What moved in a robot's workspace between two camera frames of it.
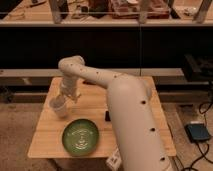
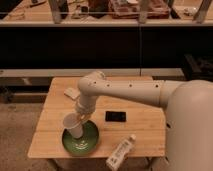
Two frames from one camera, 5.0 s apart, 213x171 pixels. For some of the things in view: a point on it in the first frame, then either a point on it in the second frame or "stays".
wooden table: (91, 105) stays
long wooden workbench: (110, 13) stays
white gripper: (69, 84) to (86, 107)
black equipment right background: (198, 68) stays
